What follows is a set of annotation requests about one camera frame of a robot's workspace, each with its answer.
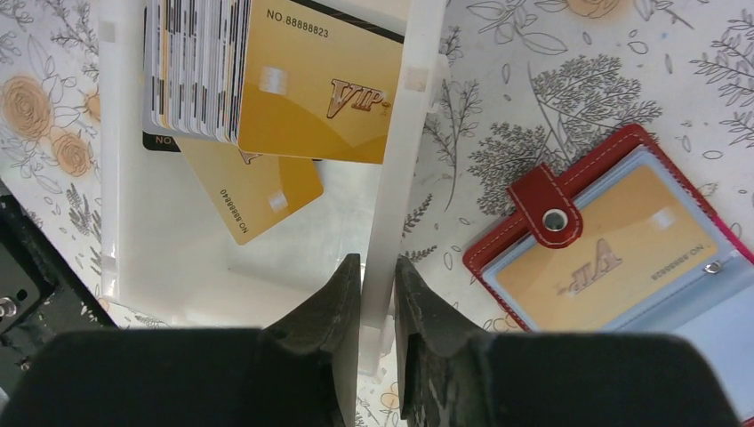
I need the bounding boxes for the floral table mat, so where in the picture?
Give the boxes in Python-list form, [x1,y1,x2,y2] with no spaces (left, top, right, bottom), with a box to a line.
[0,0,754,427]

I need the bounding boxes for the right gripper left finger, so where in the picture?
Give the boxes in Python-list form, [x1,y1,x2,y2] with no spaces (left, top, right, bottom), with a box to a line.
[1,254,361,426]

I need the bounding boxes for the white plastic card box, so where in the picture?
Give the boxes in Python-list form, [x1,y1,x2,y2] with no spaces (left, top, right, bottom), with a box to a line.
[97,0,449,378]

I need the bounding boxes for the red card holder wallet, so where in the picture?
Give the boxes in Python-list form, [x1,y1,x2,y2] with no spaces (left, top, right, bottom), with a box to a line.
[463,125,753,425]

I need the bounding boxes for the loose gold card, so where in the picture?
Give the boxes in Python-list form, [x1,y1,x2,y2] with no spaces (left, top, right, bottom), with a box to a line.
[175,137,324,246]

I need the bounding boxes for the stack of cards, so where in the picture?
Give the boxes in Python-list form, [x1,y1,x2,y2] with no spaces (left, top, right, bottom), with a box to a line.
[143,1,408,164]

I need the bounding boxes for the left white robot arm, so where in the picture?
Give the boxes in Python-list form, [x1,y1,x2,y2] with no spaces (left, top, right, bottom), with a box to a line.
[1,186,116,399]

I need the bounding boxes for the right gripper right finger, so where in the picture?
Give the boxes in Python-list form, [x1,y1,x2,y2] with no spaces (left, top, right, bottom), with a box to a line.
[395,257,741,426]

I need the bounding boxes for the gold VIP card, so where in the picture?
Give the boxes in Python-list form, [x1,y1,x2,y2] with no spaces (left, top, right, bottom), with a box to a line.
[485,165,720,331]

